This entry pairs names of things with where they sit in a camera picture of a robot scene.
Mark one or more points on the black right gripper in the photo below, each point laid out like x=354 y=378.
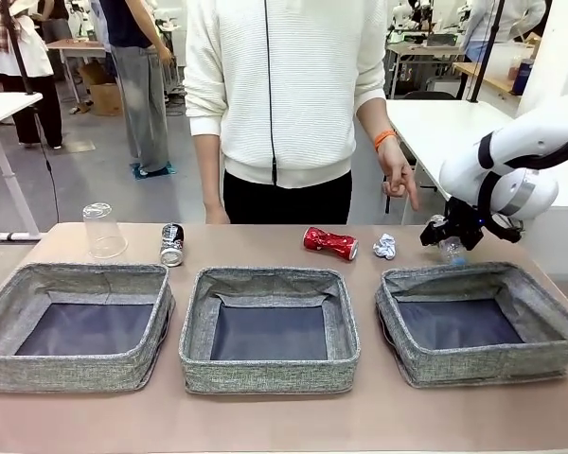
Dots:
x=466 y=220

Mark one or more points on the clear plastic bottle blue cap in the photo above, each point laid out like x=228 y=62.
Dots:
x=450 y=251

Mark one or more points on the crushed red drink can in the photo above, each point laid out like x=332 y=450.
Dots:
x=331 y=243

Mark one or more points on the crushed black drink can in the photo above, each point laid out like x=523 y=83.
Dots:
x=172 y=246

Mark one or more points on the person's left forearm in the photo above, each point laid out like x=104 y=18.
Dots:
x=373 y=118

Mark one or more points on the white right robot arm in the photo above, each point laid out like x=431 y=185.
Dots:
x=516 y=137

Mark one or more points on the person's right forearm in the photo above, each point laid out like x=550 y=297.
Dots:
x=210 y=165

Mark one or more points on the person's left hand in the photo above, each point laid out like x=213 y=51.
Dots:
x=397 y=170

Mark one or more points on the person's right hand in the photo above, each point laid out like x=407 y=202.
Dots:
x=217 y=215

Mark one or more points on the crumpled white paper ball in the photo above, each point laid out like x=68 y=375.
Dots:
x=384 y=247

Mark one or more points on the white table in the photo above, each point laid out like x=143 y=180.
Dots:
x=0 y=109
x=435 y=127

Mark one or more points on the orange wrist watch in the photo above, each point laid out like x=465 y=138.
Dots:
x=384 y=139

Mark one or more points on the grey fabric basket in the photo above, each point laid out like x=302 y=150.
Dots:
x=265 y=376
x=478 y=366
x=52 y=369

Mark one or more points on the black trousers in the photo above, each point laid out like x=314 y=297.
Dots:
x=312 y=203

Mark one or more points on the wooden top table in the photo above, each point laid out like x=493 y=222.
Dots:
x=492 y=78

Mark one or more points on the black stand pole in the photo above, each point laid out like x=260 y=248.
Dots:
x=482 y=71
x=21 y=66

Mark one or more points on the green edged background table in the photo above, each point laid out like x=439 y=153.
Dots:
x=421 y=47

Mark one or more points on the bystander in light blue shirt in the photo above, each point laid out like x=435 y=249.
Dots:
x=492 y=28

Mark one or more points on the white knit sweater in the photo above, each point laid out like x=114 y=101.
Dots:
x=303 y=85

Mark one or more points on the bystander in grey trousers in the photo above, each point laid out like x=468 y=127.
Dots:
x=142 y=94

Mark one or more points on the clear plastic cup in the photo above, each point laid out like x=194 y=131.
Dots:
x=103 y=232

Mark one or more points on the large cardboard box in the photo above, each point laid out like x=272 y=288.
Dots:
x=106 y=99

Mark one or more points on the small cardboard box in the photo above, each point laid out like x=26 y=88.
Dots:
x=92 y=75

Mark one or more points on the wooden background desk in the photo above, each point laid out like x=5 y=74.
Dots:
x=76 y=45

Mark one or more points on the bystander in plaid shirt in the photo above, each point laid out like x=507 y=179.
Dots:
x=23 y=57

